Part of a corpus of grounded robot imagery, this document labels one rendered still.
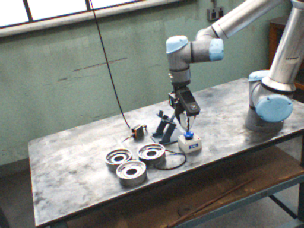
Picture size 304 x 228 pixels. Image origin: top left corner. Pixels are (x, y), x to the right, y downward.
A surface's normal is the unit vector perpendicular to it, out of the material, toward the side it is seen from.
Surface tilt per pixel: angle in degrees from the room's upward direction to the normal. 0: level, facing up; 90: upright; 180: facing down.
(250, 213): 0
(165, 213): 0
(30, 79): 90
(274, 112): 97
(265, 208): 0
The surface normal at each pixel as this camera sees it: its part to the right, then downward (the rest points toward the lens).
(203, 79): 0.36, 0.36
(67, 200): -0.14, -0.89
